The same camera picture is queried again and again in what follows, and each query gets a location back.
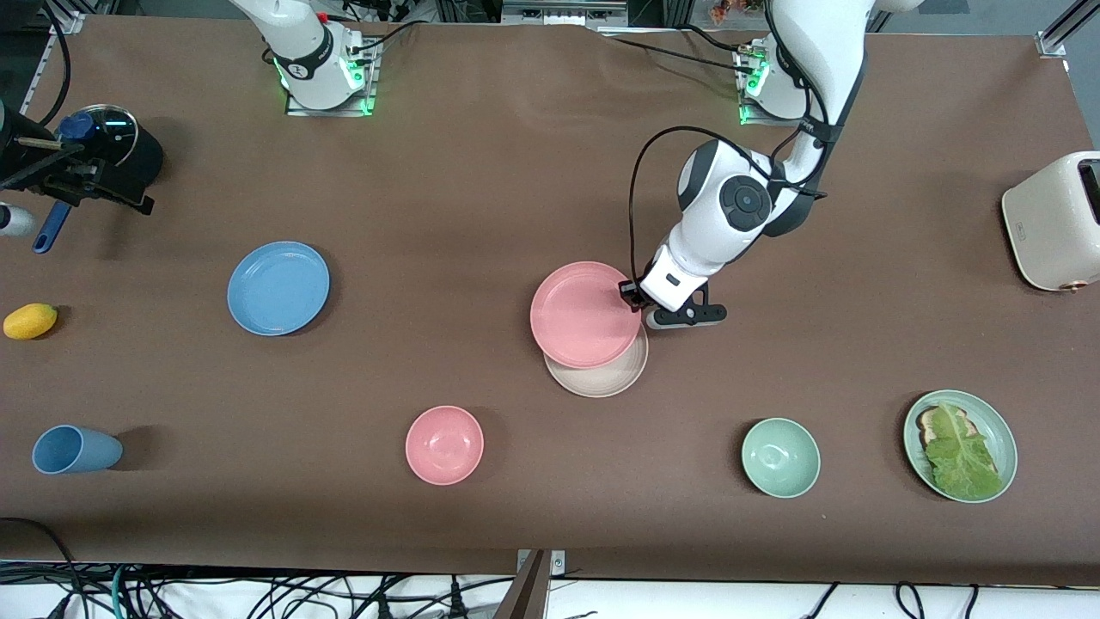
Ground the pink shallow plate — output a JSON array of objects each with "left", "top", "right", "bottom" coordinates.
[{"left": 529, "top": 261, "right": 645, "bottom": 371}]

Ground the blue shallow plate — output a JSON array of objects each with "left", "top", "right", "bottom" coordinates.
[{"left": 227, "top": 241, "right": 331, "bottom": 337}]

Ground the glass lid with blue knob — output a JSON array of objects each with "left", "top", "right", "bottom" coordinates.
[{"left": 58, "top": 103, "right": 139, "bottom": 169}]

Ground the black cooking pot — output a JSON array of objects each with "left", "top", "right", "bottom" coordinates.
[{"left": 64, "top": 103, "right": 165, "bottom": 215}]

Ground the beige shallow plate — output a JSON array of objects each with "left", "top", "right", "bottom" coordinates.
[{"left": 544, "top": 322, "right": 650, "bottom": 399}]

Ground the yellow mango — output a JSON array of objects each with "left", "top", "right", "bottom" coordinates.
[{"left": 3, "top": 303, "right": 58, "bottom": 340}]

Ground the green bowl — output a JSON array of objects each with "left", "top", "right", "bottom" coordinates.
[{"left": 741, "top": 417, "right": 822, "bottom": 499}]

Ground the pink bowl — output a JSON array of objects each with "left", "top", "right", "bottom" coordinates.
[{"left": 405, "top": 405, "right": 485, "bottom": 487}]

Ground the blue plastic cup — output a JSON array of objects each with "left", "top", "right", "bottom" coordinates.
[{"left": 32, "top": 425, "right": 124, "bottom": 475}]

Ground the grey metal box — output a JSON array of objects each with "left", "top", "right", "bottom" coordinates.
[{"left": 501, "top": 0, "right": 629, "bottom": 28}]

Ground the toasted bread slice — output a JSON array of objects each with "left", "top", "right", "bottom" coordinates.
[{"left": 915, "top": 406, "right": 974, "bottom": 448}]

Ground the green lettuce leaf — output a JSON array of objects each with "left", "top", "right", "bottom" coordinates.
[{"left": 924, "top": 401, "right": 1005, "bottom": 501}]

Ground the green shallow plate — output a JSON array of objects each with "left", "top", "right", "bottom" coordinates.
[{"left": 902, "top": 389, "right": 1019, "bottom": 505}]

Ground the cream toaster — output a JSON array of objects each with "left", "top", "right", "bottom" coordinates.
[{"left": 1001, "top": 150, "right": 1100, "bottom": 294}]

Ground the blue utensil handle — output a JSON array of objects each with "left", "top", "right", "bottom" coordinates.
[{"left": 32, "top": 199, "right": 75, "bottom": 254}]

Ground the aluminium frame rail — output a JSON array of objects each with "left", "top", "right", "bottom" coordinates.
[{"left": 17, "top": 9, "right": 87, "bottom": 117}]

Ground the black hanging cable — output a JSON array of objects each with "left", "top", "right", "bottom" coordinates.
[{"left": 34, "top": 0, "right": 72, "bottom": 126}]

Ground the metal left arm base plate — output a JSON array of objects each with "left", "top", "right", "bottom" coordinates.
[{"left": 736, "top": 43, "right": 831, "bottom": 128}]

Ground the black left base cable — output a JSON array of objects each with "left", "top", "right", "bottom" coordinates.
[
  {"left": 600, "top": 33, "right": 757, "bottom": 75},
  {"left": 679, "top": 24, "right": 757, "bottom": 56}
]

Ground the black base cable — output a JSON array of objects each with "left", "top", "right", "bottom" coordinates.
[
  {"left": 600, "top": 33, "right": 757, "bottom": 75},
  {"left": 679, "top": 24, "right": 757, "bottom": 56},
  {"left": 348, "top": 21, "right": 424, "bottom": 66}
]

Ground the small metal clamp bracket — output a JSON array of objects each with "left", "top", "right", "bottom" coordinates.
[{"left": 516, "top": 549, "right": 567, "bottom": 576}]

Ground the dark camera stand bar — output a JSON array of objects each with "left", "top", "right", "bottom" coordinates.
[{"left": 493, "top": 550, "right": 551, "bottom": 619}]

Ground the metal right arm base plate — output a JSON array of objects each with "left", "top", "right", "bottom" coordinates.
[{"left": 284, "top": 39, "right": 381, "bottom": 118}]

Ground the black right base cable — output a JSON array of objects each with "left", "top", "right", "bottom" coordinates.
[{"left": 348, "top": 21, "right": 424, "bottom": 66}]

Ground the black floor cable loop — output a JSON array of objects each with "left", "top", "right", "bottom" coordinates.
[{"left": 0, "top": 517, "right": 87, "bottom": 619}]

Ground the aluminium corner bracket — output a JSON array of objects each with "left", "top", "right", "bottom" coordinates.
[{"left": 1035, "top": 0, "right": 1100, "bottom": 59}]

